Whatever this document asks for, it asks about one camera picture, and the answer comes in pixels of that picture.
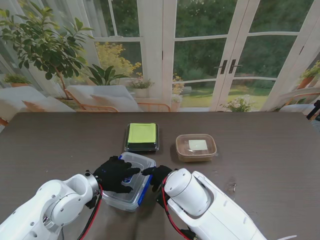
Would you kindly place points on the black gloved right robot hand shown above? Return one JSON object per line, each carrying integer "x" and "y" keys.
{"x": 158, "y": 175}

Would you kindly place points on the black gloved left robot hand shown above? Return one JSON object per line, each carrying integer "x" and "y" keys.
{"x": 115, "y": 176}

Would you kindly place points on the clear lid with blue label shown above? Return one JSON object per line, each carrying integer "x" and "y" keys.
{"x": 140, "y": 162}

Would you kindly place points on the clear container with blue clips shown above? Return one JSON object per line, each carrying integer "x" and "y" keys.
{"x": 142, "y": 192}

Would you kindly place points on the black plastic ridged tray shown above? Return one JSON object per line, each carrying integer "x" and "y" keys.
{"x": 158, "y": 142}

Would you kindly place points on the clear lid with green paper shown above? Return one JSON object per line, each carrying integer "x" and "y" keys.
{"x": 141, "y": 133}

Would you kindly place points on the clear lid with white label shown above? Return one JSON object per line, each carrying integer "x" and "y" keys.
{"x": 197, "y": 143}

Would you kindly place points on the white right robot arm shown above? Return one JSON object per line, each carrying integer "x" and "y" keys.
{"x": 207, "y": 207}

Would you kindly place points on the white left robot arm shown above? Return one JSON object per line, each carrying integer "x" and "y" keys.
{"x": 45, "y": 210}

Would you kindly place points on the printed garden door backdrop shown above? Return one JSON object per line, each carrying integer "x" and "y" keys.
{"x": 150, "y": 62}

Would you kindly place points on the white zip tie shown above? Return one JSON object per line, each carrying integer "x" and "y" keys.
{"x": 287, "y": 237}

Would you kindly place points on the black tripod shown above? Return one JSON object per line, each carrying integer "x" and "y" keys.
{"x": 315, "y": 108}

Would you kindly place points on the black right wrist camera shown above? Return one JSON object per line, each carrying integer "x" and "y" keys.
{"x": 160, "y": 200}

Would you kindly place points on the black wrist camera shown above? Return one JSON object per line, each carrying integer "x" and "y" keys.
{"x": 91, "y": 203}
{"x": 160, "y": 200}

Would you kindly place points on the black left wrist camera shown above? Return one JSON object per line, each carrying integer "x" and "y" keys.
{"x": 91, "y": 203}

